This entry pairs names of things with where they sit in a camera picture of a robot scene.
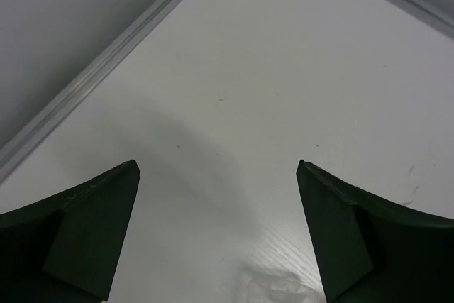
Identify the clear plastic bottle white cap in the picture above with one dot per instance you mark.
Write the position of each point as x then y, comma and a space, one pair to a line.
273, 285

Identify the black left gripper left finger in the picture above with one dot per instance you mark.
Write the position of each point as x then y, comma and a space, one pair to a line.
66, 247

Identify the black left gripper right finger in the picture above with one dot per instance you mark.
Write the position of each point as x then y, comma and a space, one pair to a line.
369, 249

